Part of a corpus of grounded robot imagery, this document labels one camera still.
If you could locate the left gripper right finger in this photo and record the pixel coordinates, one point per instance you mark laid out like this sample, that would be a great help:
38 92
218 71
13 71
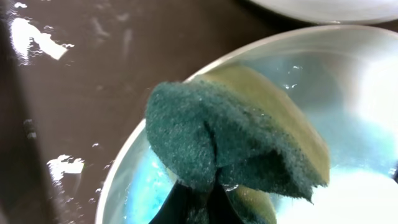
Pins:
220 209

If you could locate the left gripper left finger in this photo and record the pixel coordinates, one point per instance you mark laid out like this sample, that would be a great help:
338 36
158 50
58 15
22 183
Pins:
177 205

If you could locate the green yellow sponge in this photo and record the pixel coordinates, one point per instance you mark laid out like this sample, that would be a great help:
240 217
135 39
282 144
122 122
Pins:
233 127

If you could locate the brown plastic tray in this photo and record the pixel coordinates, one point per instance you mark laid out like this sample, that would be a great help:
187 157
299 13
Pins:
75 76

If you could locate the white plate top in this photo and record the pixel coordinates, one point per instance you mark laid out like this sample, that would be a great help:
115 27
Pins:
334 11

